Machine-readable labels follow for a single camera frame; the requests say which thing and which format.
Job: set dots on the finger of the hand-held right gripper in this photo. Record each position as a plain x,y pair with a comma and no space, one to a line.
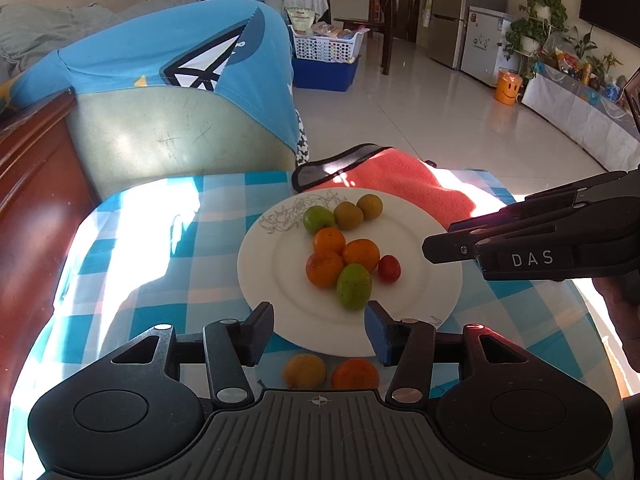
550,195
450,250

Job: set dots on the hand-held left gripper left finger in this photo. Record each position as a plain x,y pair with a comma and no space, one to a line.
257,335

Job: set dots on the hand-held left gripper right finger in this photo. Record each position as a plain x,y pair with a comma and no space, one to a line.
380,335

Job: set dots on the small orange tangerine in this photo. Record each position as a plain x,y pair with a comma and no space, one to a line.
355,375
329,241
324,269
361,255

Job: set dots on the green jujube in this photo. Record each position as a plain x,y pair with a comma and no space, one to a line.
354,285
319,219

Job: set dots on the yellow-orange fruit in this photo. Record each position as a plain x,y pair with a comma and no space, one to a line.
305,371

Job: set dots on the red cherry tomato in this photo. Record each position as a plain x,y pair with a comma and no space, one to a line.
389,268

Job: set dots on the white floral print plate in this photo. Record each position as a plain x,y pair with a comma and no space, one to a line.
285,270

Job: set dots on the brown jujube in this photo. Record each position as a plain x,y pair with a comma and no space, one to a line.
370,206
348,215

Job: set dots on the person's right hand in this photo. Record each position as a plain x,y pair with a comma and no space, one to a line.
627,330

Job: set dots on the blue white checked tablecloth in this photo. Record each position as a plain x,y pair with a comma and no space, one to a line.
210,280

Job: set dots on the white covered television cabinet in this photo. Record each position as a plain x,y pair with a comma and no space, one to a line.
575,115

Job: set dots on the coral cloth with dark trim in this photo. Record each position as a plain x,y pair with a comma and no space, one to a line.
400,175

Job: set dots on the orange smiley face bin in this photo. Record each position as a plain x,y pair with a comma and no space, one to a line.
507,89

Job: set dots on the small green potted plant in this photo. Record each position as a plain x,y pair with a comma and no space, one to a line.
595,55

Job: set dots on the white chest freezer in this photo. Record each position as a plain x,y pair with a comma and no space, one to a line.
485,50

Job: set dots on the dark houndstooth sofa cover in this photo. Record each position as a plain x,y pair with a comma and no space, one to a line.
301,145

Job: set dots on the trailing green potted plant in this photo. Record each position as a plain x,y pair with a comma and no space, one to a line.
540,10

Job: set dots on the black television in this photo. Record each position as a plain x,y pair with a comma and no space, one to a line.
610,5

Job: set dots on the silver refrigerator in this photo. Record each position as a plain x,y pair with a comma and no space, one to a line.
450,20

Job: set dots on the blue plastic bin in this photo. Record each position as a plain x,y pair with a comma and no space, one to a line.
325,75

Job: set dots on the pale green cushion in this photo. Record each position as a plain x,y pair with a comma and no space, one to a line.
175,135

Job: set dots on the dark wooden chair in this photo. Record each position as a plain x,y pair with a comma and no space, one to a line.
387,35

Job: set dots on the white plastic basket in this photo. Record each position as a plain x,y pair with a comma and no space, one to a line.
325,50

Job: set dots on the clear wrapped snack packet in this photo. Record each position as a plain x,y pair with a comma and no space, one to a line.
337,32

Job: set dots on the cream snack bag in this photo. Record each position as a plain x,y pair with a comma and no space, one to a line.
300,19

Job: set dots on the blue sailboat print cloth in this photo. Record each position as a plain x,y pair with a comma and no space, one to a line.
150,35

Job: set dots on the grey green blanket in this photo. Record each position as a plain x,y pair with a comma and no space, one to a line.
40,25

